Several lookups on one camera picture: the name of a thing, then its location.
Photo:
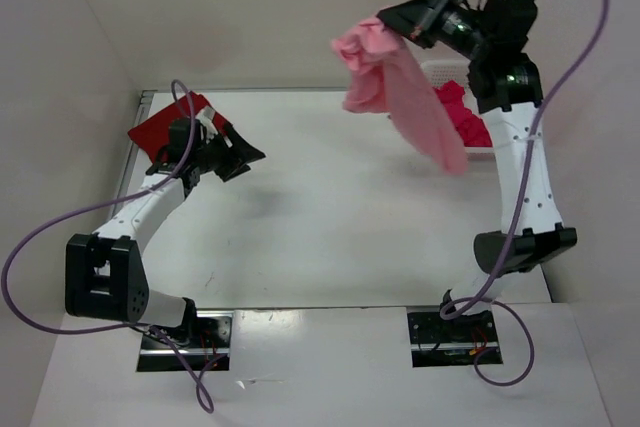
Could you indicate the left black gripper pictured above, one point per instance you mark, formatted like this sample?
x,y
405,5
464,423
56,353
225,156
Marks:
x,y
242,152

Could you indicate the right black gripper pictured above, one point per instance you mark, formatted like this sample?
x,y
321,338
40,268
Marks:
x,y
416,16

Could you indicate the pink t-shirt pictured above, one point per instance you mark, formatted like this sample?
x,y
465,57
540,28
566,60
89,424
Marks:
x,y
385,78

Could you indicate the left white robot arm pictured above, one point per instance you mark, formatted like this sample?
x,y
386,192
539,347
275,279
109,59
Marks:
x,y
104,274

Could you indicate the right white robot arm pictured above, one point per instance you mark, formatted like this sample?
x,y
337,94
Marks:
x,y
507,88

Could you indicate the white plastic basket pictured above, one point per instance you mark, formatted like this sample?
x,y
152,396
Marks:
x,y
438,73

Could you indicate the magenta t-shirt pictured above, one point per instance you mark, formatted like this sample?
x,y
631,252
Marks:
x,y
468,125

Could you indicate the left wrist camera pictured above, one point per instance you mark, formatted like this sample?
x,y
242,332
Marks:
x,y
214,125

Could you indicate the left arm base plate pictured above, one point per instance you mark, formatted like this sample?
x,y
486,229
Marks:
x,y
211,345

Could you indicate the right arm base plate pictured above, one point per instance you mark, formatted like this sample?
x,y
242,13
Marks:
x,y
440,343

